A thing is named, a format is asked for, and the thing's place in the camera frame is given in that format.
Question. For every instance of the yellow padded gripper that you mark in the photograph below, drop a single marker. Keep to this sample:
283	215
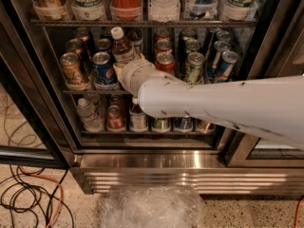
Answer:
129	75

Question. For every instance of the brown tea bottle white cap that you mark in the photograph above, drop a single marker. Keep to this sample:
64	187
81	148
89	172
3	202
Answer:
122	47

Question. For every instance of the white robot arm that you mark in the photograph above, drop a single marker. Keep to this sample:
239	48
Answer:
272	109

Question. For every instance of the tea bottle lower shelf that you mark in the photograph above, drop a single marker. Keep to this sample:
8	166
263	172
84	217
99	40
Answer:
138	119

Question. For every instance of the red can lower shelf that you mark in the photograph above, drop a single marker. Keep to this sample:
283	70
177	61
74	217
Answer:
115	117

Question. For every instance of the clear water bottle lower shelf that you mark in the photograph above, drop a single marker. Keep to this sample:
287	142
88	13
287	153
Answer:
89	116

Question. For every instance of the red Coca-Cola bottle top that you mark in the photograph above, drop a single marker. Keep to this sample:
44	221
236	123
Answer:
126	9

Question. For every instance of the green can lower shelf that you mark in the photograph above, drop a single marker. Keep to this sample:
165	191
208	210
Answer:
160	125

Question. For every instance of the white green soda bottle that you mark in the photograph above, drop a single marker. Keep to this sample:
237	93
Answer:
87	9

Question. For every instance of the clear water bottle top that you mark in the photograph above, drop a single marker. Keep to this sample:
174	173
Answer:
164	10

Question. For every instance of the blue can lower shelf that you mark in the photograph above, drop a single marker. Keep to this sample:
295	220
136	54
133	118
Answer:
183	124

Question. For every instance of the gold can lower shelf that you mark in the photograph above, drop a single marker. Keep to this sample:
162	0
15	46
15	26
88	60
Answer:
204	127

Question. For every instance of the left fridge glass door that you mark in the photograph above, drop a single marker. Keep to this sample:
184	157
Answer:
31	130

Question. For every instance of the steel fridge base grille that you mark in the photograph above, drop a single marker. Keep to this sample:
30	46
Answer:
214	181

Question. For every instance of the blue Pepsi can front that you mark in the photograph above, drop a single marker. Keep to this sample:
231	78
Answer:
104	68

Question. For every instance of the red Coca-Cola can front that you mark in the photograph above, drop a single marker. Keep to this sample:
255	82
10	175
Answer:
165	62

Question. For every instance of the gold can front left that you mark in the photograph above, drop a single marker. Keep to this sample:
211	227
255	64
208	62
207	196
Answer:
73	69

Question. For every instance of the green can front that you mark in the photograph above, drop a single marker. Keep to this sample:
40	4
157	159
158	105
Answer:
192	67

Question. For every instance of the blue slim can front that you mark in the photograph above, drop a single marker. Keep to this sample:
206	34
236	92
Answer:
226	65

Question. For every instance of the clear plastic bag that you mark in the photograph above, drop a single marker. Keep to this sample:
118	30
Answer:
153	207

